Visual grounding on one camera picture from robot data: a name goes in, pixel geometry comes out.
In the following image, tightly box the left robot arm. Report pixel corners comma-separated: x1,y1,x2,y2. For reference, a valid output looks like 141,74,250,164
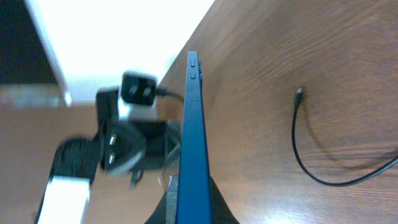
34,88,181,223

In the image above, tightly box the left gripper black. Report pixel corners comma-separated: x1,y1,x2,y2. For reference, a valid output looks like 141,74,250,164
99,120,182,189

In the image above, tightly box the black USB charging cable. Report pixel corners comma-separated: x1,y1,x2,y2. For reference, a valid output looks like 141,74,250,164
291,88,398,187

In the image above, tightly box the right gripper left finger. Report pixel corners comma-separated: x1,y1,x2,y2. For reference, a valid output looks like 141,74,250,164
145,175,178,224

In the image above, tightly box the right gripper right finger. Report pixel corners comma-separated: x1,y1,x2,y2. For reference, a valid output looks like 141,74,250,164
210,177,239,224

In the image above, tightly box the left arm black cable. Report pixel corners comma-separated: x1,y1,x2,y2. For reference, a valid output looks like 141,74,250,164
155,87,187,103

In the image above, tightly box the blue Samsung Galaxy smartphone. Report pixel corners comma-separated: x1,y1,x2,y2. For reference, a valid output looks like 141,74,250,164
175,51,215,224

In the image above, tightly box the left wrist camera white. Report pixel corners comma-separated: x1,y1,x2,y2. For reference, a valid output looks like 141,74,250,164
118,70,157,120

